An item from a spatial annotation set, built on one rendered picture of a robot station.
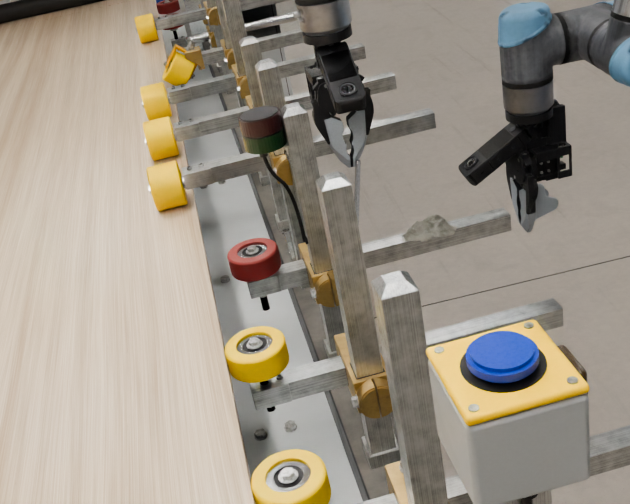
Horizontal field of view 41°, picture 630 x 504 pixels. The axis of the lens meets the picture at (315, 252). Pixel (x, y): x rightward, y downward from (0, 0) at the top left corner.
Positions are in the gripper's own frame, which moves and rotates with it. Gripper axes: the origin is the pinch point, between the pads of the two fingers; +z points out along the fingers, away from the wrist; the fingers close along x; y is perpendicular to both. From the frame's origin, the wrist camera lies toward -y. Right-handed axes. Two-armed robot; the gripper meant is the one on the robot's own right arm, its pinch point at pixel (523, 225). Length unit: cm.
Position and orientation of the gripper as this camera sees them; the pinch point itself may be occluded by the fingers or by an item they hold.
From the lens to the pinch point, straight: 143.9
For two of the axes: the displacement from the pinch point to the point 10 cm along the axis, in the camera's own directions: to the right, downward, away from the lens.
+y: 9.6, -2.5, 1.0
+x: -2.0, -4.5, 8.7
